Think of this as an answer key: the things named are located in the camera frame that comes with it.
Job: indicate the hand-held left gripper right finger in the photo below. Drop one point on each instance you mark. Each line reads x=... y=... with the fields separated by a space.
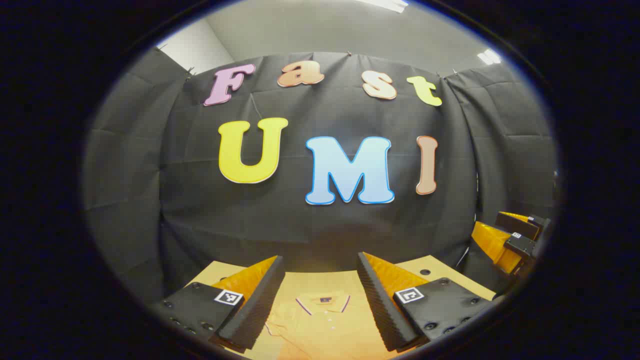
x=380 y=310

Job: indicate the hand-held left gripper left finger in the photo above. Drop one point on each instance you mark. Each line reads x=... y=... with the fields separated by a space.
x=260 y=305

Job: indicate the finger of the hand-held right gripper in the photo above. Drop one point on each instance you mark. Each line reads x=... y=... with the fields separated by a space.
x=517 y=225
x=490 y=240

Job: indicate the orange collared T-shirt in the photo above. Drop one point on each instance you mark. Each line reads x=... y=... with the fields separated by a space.
x=325 y=330

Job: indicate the ceiling light panel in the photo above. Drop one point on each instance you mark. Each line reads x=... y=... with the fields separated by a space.
x=489 y=56
x=385 y=4

